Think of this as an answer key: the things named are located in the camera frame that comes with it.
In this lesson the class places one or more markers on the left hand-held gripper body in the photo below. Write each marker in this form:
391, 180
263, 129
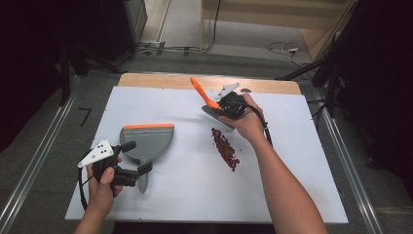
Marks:
104, 157

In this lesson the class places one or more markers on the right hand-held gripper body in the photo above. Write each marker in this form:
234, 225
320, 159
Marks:
234, 104

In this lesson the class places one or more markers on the grey dustpan with orange edge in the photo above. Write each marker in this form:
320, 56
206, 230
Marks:
147, 143

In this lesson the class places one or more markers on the pile of red beans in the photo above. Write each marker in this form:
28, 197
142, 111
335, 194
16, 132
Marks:
225, 150

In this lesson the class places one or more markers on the person's right hand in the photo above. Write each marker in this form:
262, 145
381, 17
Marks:
248, 125

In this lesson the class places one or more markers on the person's left hand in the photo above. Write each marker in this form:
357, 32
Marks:
102, 195

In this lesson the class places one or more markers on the white table board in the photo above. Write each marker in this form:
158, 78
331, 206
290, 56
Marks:
181, 195

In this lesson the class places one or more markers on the wooden table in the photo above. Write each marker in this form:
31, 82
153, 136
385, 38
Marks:
156, 81

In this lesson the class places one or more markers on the black metal stand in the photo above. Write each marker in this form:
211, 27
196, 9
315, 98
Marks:
329, 81
66, 74

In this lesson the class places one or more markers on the light wooden furniture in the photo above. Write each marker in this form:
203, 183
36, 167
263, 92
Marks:
259, 16

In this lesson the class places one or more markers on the black cabinet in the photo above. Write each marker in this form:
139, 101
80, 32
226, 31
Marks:
125, 26

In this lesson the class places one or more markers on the aluminium floor rail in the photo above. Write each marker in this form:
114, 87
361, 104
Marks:
349, 182
39, 156

